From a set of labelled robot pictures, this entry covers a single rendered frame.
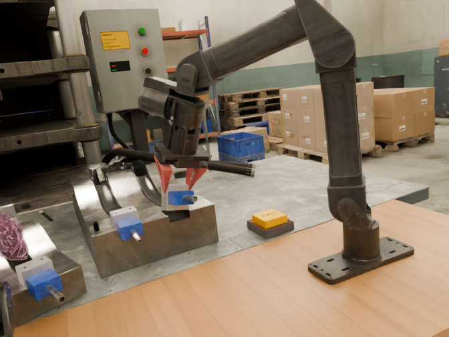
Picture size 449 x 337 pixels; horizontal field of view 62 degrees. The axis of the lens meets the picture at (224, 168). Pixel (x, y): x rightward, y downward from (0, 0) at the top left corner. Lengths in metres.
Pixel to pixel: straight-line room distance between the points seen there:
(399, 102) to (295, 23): 4.67
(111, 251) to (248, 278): 0.27
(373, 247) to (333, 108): 0.25
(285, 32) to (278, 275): 0.42
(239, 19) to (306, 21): 7.50
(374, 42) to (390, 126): 4.72
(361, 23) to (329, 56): 8.94
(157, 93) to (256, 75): 7.43
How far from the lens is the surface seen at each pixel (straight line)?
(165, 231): 0.80
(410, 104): 5.45
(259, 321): 0.60
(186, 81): 0.69
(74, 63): 1.45
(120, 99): 1.62
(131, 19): 1.67
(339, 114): 0.65
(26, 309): 0.74
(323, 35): 0.63
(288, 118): 5.33
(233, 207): 1.06
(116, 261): 0.80
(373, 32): 9.74
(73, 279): 0.75
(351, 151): 0.66
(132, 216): 0.78
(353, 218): 0.67
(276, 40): 0.66
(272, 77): 8.29
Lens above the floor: 1.15
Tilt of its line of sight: 13 degrees down
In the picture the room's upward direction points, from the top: 7 degrees counter-clockwise
